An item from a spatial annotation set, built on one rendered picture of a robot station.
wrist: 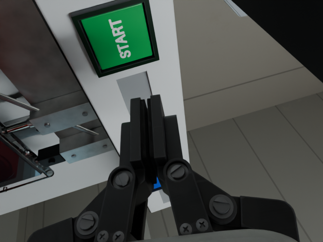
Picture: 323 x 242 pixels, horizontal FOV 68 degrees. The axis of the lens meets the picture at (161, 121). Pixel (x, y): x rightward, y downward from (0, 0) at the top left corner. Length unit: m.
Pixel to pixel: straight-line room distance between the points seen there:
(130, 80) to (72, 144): 0.18
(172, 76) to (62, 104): 0.15
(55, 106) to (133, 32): 0.17
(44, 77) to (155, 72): 0.15
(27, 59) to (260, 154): 1.80
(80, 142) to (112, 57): 0.20
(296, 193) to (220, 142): 0.62
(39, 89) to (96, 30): 0.16
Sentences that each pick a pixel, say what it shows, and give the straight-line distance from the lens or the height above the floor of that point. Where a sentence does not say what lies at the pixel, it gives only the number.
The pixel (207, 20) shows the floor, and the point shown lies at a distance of 1.42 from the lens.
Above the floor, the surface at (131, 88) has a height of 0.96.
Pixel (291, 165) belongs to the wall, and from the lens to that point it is 1.98.
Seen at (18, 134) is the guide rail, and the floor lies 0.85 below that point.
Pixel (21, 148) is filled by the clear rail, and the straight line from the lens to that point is 0.39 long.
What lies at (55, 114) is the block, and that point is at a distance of 0.33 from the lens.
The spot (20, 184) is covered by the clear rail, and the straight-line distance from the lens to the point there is 0.47.
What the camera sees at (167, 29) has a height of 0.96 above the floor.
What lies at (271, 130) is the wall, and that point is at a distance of 2.12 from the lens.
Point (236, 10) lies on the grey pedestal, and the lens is 0.41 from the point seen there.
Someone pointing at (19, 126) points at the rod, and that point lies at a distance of 0.36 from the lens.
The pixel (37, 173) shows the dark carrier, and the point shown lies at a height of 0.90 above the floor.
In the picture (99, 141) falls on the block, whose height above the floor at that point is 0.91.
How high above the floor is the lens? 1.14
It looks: 39 degrees down
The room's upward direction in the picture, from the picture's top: 160 degrees clockwise
